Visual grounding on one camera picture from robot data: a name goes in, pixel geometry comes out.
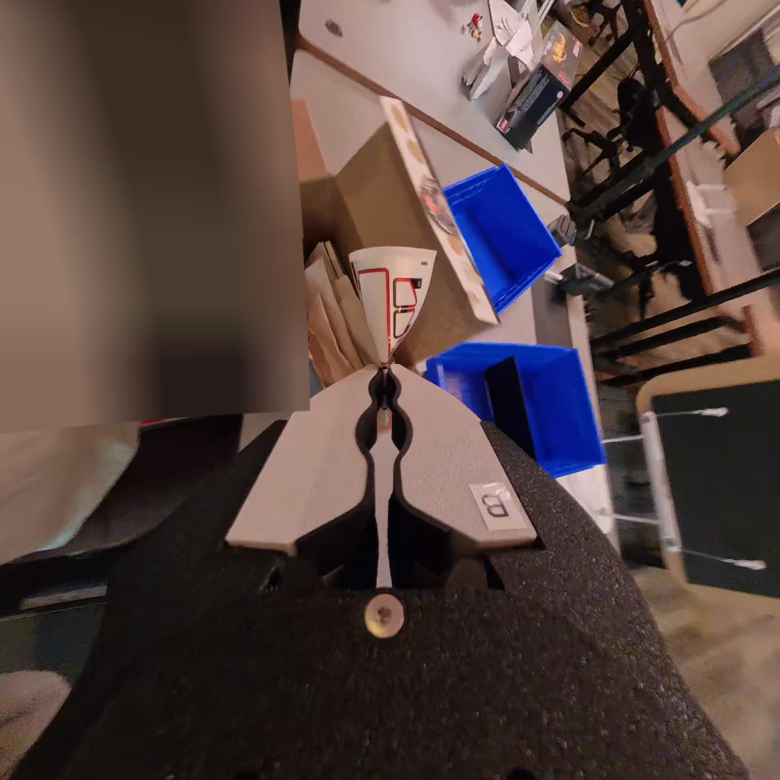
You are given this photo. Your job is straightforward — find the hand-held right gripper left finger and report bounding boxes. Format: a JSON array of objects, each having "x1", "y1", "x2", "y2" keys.
[{"x1": 225, "y1": 366, "x2": 386, "y2": 557}]

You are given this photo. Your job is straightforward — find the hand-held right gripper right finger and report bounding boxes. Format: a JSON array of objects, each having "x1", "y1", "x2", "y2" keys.
[{"x1": 385, "y1": 364, "x2": 538, "y2": 554}]

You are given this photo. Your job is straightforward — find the brown paper bag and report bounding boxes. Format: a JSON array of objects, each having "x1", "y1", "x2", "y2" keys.
[{"x1": 305, "y1": 240, "x2": 379, "y2": 385}]

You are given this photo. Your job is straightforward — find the white sticker sheet red print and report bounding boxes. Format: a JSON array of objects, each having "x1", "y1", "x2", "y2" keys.
[{"x1": 349, "y1": 247, "x2": 438, "y2": 369}]

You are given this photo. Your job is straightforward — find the black toy set box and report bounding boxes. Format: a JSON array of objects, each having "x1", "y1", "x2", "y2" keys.
[
  {"x1": 291, "y1": 96, "x2": 502, "y2": 379},
  {"x1": 494, "y1": 18, "x2": 585, "y2": 150}
]

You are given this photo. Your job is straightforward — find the metal desk clamp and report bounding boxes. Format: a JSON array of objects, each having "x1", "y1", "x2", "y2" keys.
[{"x1": 551, "y1": 262, "x2": 613, "y2": 296}]

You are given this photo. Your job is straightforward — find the grey desk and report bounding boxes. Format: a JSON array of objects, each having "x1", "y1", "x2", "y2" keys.
[
  {"x1": 646, "y1": 0, "x2": 780, "y2": 354},
  {"x1": 291, "y1": 49, "x2": 610, "y2": 531},
  {"x1": 299, "y1": 0, "x2": 570, "y2": 203}
]

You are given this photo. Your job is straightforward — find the blue plastic bin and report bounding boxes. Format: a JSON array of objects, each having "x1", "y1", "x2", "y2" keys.
[
  {"x1": 442, "y1": 163, "x2": 564, "y2": 314},
  {"x1": 425, "y1": 342, "x2": 607, "y2": 479}
]

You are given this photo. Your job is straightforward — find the closed black toy set box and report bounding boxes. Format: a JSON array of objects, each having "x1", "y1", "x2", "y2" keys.
[{"x1": 494, "y1": 18, "x2": 585, "y2": 150}]

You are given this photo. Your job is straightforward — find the cardboard box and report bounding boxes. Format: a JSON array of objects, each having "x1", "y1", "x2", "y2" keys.
[{"x1": 722, "y1": 131, "x2": 780, "y2": 226}]

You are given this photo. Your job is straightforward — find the white paper bags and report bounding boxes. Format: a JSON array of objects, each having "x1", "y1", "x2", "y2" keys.
[{"x1": 461, "y1": 0, "x2": 552, "y2": 101}]

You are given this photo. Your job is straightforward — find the black board with pale frame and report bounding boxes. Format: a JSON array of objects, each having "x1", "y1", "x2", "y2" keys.
[{"x1": 635, "y1": 356, "x2": 780, "y2": 601}]

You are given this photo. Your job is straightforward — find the black metal frame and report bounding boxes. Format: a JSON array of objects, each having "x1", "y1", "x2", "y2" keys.
[{"x1": 561, "y1": 0, "x2": 780, "y2": 385}]

